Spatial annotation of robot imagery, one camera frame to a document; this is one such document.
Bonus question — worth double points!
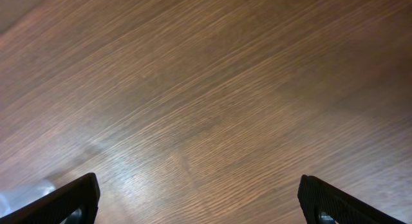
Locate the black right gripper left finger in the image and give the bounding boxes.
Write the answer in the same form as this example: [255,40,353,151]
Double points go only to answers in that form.
[1,173,100,224]

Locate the clear plastic container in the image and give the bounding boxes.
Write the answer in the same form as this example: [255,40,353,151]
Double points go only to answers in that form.
[1,179,56,217]

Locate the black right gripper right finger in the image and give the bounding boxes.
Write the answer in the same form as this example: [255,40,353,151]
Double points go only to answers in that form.
[297,174,404,224]

